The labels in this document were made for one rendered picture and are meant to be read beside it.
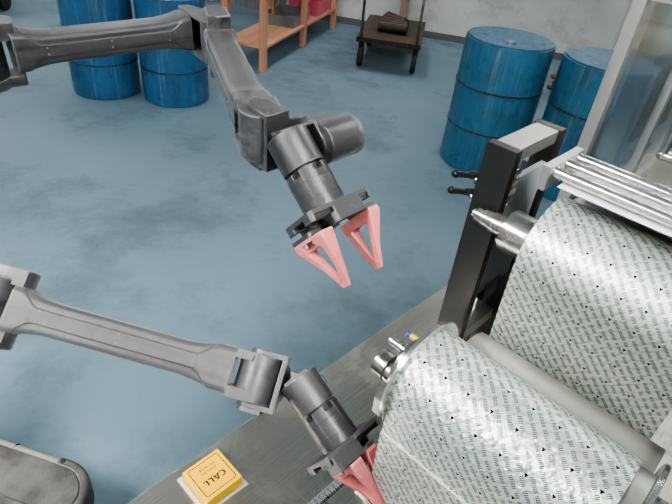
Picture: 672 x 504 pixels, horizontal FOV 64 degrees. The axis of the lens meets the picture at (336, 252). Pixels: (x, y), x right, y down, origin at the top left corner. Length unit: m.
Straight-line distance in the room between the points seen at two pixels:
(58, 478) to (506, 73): 3.26
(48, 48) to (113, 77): 3.84
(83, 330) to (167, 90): 3.99
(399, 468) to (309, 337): 1.81
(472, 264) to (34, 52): 0.79
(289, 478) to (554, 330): 0.50
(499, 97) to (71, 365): 2.96
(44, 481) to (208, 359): 1.17
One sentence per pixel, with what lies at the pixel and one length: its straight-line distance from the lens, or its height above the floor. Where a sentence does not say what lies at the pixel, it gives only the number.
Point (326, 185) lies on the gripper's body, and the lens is 0.67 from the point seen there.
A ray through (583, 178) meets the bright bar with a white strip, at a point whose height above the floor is 1.46.
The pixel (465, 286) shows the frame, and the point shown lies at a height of 1.19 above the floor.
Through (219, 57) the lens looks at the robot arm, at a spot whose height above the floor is 1.48.
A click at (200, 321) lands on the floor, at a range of 2.56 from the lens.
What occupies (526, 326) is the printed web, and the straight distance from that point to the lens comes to 0.80.
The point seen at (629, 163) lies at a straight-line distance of 1.53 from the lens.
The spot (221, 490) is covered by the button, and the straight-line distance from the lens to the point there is 0.96.
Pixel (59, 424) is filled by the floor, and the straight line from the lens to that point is 2.30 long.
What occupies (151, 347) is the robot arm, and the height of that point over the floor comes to 1.20.
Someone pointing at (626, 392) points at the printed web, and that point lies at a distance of 0.79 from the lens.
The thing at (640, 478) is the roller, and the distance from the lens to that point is 0.62.
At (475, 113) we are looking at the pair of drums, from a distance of 3.95.
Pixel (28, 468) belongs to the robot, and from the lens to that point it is 1.92.
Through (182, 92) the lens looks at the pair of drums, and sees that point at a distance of 4.71.
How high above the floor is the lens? 1.75
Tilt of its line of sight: 36 degrees down
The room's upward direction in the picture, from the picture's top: 7 degrees clockwise
